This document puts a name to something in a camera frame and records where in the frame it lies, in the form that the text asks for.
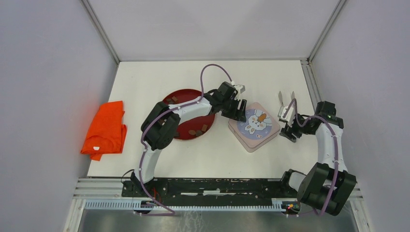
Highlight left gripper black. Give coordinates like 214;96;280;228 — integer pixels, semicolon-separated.
221;97;247;123

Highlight round red plate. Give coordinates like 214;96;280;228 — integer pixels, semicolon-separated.
162;89;216;140

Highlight square metal tray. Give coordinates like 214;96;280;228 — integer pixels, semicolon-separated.
228;102;281;151

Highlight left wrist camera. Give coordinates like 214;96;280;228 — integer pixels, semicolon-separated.
231;82;246;95

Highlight pink divided chocolate box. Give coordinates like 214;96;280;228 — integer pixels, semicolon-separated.
228;125;280;153

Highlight orange cloth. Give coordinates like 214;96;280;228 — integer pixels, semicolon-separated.
80;101;127;161

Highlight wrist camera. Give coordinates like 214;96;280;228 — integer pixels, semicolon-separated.
278;105;295;127
231;82;246;95

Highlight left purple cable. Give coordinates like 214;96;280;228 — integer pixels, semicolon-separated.
138;64;234;217

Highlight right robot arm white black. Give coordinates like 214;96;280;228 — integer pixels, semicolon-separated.
279;98;357;216

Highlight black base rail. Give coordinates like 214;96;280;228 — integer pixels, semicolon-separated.
121;178;297;207

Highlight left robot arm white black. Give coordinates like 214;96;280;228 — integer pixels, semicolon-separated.
131;82;247;197

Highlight metal serving tongs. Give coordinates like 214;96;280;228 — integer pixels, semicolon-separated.
278;91;295;110

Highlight white toothed cable strip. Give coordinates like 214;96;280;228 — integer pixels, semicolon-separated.
84;199;286;212

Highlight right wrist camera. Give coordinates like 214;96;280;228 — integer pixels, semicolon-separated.
278;105;295;127

